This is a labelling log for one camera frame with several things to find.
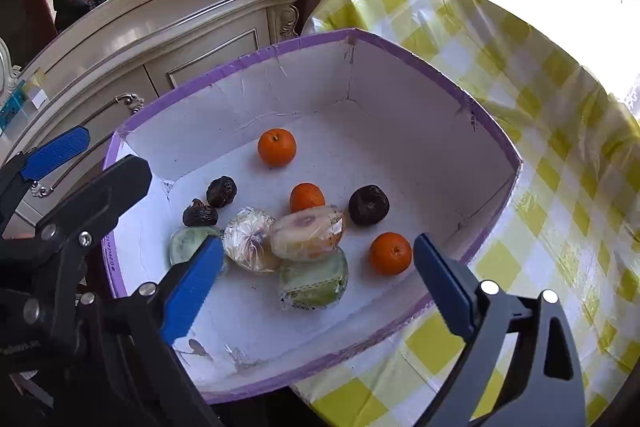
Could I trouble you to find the orange mandarin middle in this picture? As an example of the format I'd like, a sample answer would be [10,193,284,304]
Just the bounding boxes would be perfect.
[290,182,326,212]

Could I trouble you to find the small white box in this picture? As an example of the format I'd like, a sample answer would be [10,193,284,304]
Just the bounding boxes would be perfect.
[25,84,49,110]

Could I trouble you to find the orange mandarin back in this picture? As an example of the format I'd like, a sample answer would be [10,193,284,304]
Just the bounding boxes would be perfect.
[257,128,297,168]

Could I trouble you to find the dark dried fruit small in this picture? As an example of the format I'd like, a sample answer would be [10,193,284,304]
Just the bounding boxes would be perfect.
[206,176,238,208]

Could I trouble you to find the yellow white checkered tablecloth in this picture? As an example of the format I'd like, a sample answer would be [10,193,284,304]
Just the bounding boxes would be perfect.
[304,0,639,421]

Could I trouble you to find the dark dried fruit large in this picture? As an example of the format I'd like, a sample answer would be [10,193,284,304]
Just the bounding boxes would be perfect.
[348,184,390,227]

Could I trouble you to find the wrapped pale fruit slice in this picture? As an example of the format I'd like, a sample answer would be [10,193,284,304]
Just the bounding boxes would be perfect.
[222,207,282,274]

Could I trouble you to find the wrapped green kiwi slice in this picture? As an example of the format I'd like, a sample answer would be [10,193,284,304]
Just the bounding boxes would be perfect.
[279,247,349,311]
[168,227,224,265]

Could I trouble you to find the yellow fruit half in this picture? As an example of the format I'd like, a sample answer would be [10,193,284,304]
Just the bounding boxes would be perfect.
[268,206,345,262]

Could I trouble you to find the small teal box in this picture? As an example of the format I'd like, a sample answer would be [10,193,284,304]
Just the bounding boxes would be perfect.
[0,81,27,132]

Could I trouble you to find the cream white dresser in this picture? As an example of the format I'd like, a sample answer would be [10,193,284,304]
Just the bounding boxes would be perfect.
[0,0,307,238]

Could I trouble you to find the wrapped green kiwi slice left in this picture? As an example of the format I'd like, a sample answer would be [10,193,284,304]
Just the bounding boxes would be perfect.
[168,227,224,265]

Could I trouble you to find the white box purple rim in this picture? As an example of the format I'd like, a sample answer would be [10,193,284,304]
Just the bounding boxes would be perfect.
[103,29,522,402]

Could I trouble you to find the orange mandarin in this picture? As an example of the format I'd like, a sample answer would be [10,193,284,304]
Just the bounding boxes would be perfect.
[290,182,326,212]
[369,232,412,277]
[257,128,297,168]

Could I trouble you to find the orange mandarin right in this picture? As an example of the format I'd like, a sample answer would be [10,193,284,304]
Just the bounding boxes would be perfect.
[369,232,412,277]

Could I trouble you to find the wrapped green kiwi slice right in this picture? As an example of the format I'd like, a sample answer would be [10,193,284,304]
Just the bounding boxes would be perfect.
[279,247,349,311]

